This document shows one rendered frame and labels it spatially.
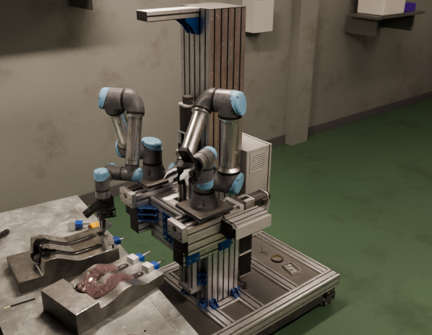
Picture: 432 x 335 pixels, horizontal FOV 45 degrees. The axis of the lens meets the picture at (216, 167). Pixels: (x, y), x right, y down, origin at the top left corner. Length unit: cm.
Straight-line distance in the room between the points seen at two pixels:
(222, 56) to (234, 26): 17
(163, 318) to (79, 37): 295
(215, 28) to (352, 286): 226
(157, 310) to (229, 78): 125
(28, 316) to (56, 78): 262
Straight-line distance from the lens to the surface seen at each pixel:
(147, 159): 306
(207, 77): 274
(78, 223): 310
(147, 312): 244
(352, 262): 436
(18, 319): 252
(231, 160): 257
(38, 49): 460
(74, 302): 237
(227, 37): 278
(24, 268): 274
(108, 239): 276
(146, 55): 509
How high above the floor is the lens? 232
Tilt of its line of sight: 23 degrees down
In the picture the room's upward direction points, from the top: 1 degrees clockwise
